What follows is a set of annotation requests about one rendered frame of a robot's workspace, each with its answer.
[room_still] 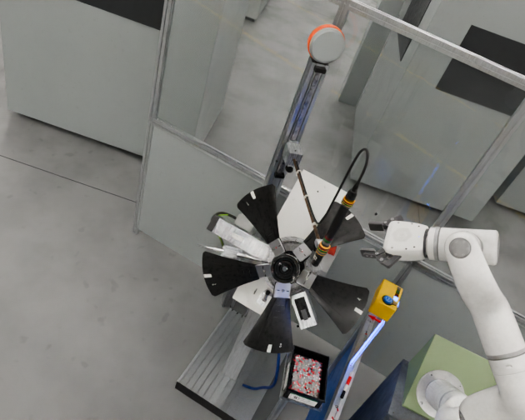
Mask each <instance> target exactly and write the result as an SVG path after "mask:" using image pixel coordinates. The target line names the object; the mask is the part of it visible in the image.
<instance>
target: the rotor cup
mask: <svg viewBox="0 0 525 420"><path fill-rule="evenodd" d="M296 258H297V257H296V256H295V255H294V253H293V251H286V252H284V253H282V254H280V255H278V256H276V257H274V258H273V260H272V263H271V267H270V271H271V274H272V277H273V278H274V279H275V280H276V281H278V282H279V283H291V284H294V283H295V282H296V281H297V279H298V277H299V276H298V275H300V274H301V272H302V270H303V269H305V265H304V263H303V264H301V262H300V261H299V260H298V259H296ZM284 266H286V267H287V271H286V272H284V271H283V267H284Z"/></svg>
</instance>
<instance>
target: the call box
mask: <svg viewBox="0 0 525 420"><path fill-rule="evenodd" d="M397 288H398V286H397V285H395V284H393V283H392V282H389V281H388V280H387V279H383V280H382V282H381V284H380V285H379V286H378V288H377V290H376V292H375V294H374V297H373V299H372V302H371V305H370V307H369V309H368V311H369V312H370V313H372V314H374V315H376V316H378V317H379V318H381V319H383V320H384V321H386V322H387V321H388V320H389V319H390V317H391V316H392V315H393V314H394V313H395V312H396V309H397V306H398V302H399V299H400V297H401V294H402V291H403V289H402V288H401V291H400V293H399V296H398V298H397V301H395V300H394V299H393V298H394V297H395V296H394V295H395V293H396V290H397ZM385 296H389V297H390V298H392V303H391V304H388V303H386V302H384V300H383V299H384V297H385ZM393 302H395V303H397V306H394V305H393Z"/></svg>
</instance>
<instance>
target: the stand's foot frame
mask: <svg viewBox="0 0 525 420"><path fill-rule="evenodd" d="M245 319H246V317H244V316H243V315H242V314H240V313H238V312H236V311H234V310H233V309H231V308H230V309H229V310H228V311H227V313H226V314H225V316H224V317H223V319H222V320H221V322H220V323H219V324H218V325H217V327H216V328H215V329H214V331H213V332H212V334H211V335H210V336H209V338H208V339H207V341H206V342H205V343H204V344H203V345H202V347H201V349H200V350H199V351H198V353H197V354H196V356H195V357H194V359H193V360H192V361H191V362H190V363H189V365H188V366H187V368H186V369H185V371H184V372H183V373H182V375H181V377H180V378H179V379H178V380H177V383H176V386H175V388H176V389H177V390H178V391H180V392H181V393H183V394H185V395H186V396H188V397H189V398H191V399H192V400H193V401H195V402H196V403H198V404H200V405H202V406H203V407H205V408H206V409H207V410H209V411H210V412H212V413H214V414H215V415H217V416H218V417H220V418H221V419H222V420H251V419H252V418H253V415H254V413H255V412H256V410H257V408H258V406H259V404H260V402H261V401H262V399H263V396H264V395H265V393H266V391H267V389H259V390H252V389H249V388H246V387H243V386H242V385H243V384H246V385H248V386H250V387H255V388H257V387H261V386H269V385H270V383H271V382H272V380H273V378H274V376H275V373H276V367H277V359H278V354H277V353H269V352H261V351H258V350H255V349H254V350H253V352H252V351H250V353H249V354H248V356H247V359H246V361H245V363H244V365H243V367H242V370H241V372H240V373H239V375H238V377H237V379H236V380H235V381H234V380H233V378H230V377H228V376H226V375H225V374H226V373H225V374H223V369H224V367H225V365H226V362H227V360H228V357H229V355H230V353H231V351H232V349H233V346H234V343H235V342H236V340H237V338H238V334H239V333H240V330H241V328H242V326H243V323H244V321H245ZM225 376H226V377H225ZM230 379H231V380H230Z"/></svg>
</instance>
